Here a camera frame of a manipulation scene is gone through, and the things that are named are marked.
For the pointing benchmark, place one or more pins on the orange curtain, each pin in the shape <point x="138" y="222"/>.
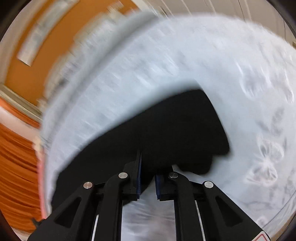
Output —
<point x="20" y="201"/>

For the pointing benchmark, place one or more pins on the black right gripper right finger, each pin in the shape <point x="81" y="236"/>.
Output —
<point x="203" y="211"/>

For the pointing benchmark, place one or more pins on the black pants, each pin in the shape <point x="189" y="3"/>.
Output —
<point x="148" y="136"/>

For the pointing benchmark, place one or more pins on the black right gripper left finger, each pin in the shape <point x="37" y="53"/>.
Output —
<point x="93" y="211"/>

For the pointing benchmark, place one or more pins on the butterfly print bed sheet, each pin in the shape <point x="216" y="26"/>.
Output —
<point x="122" y="69"/>

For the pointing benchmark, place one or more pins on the framed feather wall painting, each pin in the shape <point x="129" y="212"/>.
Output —
<point x="41" y="29"/>

